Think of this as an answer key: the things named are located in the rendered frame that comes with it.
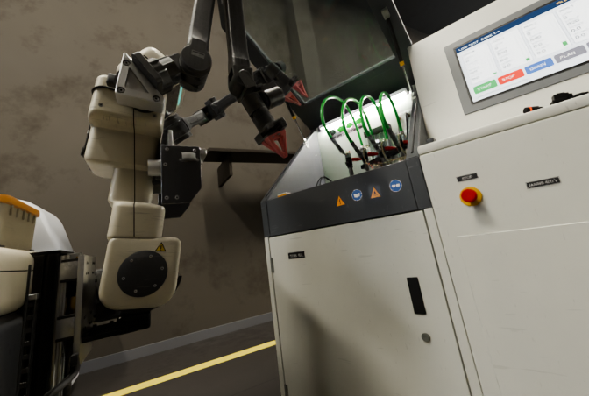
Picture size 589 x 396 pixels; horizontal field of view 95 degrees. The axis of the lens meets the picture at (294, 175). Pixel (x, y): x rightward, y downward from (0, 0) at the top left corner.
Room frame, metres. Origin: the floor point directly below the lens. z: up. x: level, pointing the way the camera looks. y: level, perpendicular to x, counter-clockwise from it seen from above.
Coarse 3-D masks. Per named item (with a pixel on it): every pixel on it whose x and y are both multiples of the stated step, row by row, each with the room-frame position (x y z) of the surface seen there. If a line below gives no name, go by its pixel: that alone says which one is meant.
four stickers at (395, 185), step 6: (390, 180) 0.86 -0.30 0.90; (396, 180) 0.85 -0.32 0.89; (378, 186) 0.89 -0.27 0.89; (390, 186) 0.86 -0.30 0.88; (396, 186) 0.85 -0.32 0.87; (354, 192) 0.94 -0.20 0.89; (360, 192) 0.93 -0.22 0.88; (372, 192) 0.90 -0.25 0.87; (378, 192) 0.89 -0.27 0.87; (390, 192) 0.87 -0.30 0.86; (336, 198) 0.99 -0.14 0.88; (342, 198) 0.97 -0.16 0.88; (354, 198) 0.94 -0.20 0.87; (360, 198) 0.93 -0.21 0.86; (372, 198) 0.90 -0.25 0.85; (336, 204) 0.99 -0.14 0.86; (342, 204) 0.97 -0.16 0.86
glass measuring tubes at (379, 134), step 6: (378, 126) 1.35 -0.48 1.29; (390, 126) 1.34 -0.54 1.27; (378, 132) 1.37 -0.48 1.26; (366, 138) 1.43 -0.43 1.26; (378, 138) 1.39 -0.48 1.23; (384, 138) 1.37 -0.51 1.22; (390, 138) 1.34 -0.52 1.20; (384, 144) 1.36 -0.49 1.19; (372, 150) 1.40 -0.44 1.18; (372, 156) 1.40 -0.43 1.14; (396, 156) 1.35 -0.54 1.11; (390, 162) 1.37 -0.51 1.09
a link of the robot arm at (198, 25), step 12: (204, 0) 0.62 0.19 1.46; (192, 12) 0.62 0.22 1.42; (204, 12) 0.62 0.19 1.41; (192, 24) 0.61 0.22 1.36; (204, 24) 0.62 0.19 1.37; (192, 36) 0.60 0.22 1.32; (204, 36) 0.62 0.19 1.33; (192, 48) 0.58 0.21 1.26; (204, 48) 0.60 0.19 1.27; (180, 60) 0.58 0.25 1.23; (192, 60) 0.58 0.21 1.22; (204, 60) 0.60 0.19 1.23; (192, 72) 0.59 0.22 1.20; (204, 72) 0.61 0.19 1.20; (180, 84) 0.66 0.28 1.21
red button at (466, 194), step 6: (462, 192) 0.72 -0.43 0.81; (468, 192) 0.71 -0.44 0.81; (474, 192) 0.70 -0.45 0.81; (480, 192) 0.72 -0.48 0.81; (462, 198) 0.72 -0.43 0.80; (468, 198) 0.71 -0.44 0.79; (474, 198) 0.71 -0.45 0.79; (480, 198) 0.73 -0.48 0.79; (468, 204) 0.74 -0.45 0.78; (474, 204) 0.74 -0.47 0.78
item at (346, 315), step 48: (288, 240) 1.14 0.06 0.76; (336, 240) 1.00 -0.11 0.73; (384, 240) 0.90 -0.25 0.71; (288, 288) 1.16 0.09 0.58; (336, 288) 1.02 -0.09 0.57; (384, 288) 0.92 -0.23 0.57; (432, 288) 0.83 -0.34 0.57; (288, 336) 1.18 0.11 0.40; (336, 336) 1.04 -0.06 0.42; (384, 336) 0.94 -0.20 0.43; (432, 336) 0.85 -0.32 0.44; (288, 384) 1.19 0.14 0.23; (336, 384) 1.06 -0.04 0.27; (384, 384) 0.96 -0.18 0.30; (432, 384) 0.87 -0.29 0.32
